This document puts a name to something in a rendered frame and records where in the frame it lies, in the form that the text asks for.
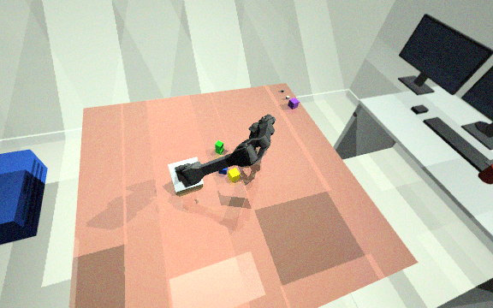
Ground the purple cube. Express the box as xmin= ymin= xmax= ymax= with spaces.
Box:
xmin=288 ymin=98 xmax=299 ymax=109

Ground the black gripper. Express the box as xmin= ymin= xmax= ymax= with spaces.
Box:
xmin=249 ymin=133 xmax=258 ymax=150

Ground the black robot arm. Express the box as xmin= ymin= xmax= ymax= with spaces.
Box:
xmin=175 ymin=114 xmax=276 ymax=187

